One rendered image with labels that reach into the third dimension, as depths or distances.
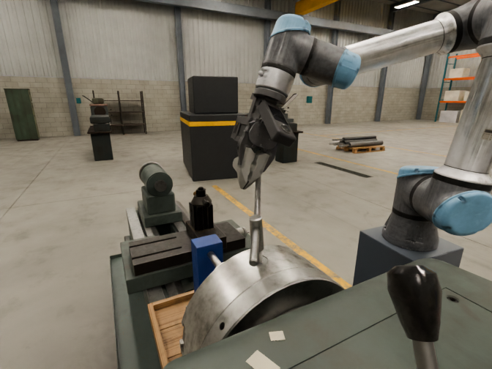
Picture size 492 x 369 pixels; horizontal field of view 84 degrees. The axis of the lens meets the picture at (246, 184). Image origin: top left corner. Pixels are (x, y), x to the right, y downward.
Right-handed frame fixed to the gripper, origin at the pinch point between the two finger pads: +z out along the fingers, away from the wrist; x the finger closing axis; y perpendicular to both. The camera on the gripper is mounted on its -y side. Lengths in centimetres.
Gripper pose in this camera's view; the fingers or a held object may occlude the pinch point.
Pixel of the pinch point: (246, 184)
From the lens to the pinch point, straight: 59.7
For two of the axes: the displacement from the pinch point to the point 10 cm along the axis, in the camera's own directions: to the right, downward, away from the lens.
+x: -8.3, -2.1, -5.2
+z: -3.1, 9.4, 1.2
